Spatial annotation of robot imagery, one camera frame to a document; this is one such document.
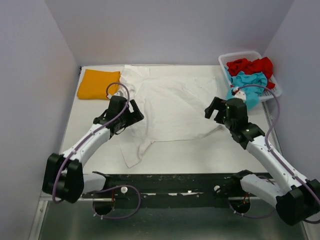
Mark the red t-shirt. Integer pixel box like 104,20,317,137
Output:
226,57,276,89

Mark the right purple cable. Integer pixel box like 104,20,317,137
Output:
228,84,320,224

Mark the white t-shirt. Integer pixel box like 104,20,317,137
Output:
118,65,219,168

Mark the folded orange t-shirt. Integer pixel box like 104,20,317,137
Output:
77,69,121,100

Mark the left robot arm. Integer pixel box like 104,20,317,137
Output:
42,95,144,203

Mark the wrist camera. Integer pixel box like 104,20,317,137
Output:
106,90,127,100
231,87,247,102

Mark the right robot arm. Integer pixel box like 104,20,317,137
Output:
204,97,320,226

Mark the black mounting rail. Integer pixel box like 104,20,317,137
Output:
82,170,250,211

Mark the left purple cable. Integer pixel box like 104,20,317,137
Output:
51,81,142,221

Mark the turquoise t-shirt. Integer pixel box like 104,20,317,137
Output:
225,68,268,111

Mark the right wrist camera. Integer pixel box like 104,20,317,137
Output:
231,87,247,102

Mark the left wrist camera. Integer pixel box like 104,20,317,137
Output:
106,90,127,100

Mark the purple cable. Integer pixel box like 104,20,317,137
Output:
51,81,142,221
228,84,320,224

